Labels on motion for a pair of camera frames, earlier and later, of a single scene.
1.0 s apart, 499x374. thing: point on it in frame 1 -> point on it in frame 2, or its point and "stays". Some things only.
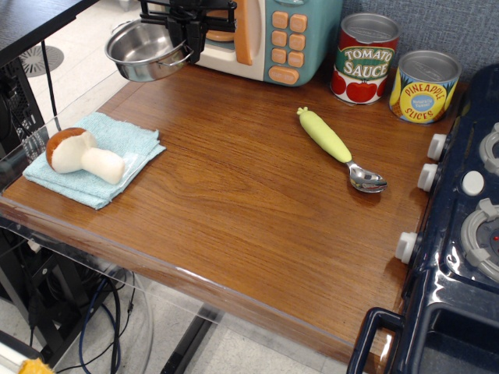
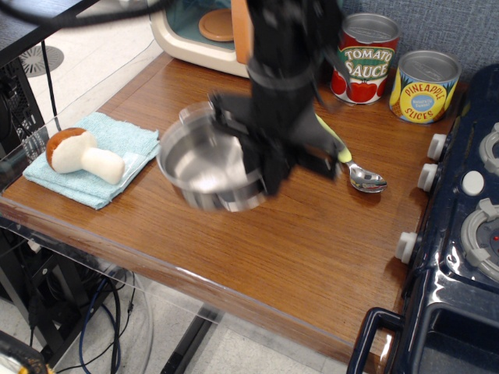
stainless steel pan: [143, 51] -> [206, 163]
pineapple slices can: [423, 86] stays
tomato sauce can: [367, 45] stays
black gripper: [190, 19] -> [279, 130]
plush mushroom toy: [73, 149] stays
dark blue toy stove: [451, 325] stays
